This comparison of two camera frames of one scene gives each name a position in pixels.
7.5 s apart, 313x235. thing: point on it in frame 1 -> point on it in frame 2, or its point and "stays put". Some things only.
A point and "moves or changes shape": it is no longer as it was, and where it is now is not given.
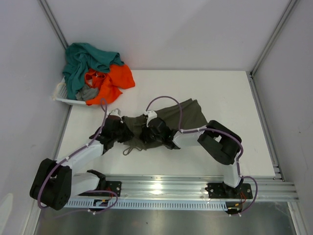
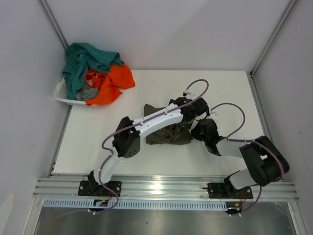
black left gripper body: [122, 135] -> [182, 124]
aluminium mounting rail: [194, 187] stays put
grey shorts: [86, 93] stays put
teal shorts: [81, 58] stays put
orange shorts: [109, 83] stays put
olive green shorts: [191, 118] moves or changes shape
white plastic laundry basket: [61, 94] stays put
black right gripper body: [149, 136] -> [197, 134]
